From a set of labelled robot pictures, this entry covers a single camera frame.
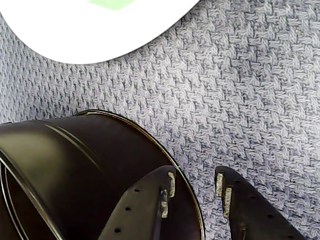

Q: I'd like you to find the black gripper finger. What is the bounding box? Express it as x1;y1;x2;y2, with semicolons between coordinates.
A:
97;165;177;240
214;165;308;240

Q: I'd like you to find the green cube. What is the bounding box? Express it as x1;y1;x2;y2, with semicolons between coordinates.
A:
87;0;137;12

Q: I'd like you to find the white round plate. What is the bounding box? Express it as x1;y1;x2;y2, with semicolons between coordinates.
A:
0;0;201;66

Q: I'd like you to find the black metal bucket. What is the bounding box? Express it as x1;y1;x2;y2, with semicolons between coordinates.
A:
0;109;206;240

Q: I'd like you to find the blue woven tablecloth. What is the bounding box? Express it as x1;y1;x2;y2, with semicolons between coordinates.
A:
0;0;320;240

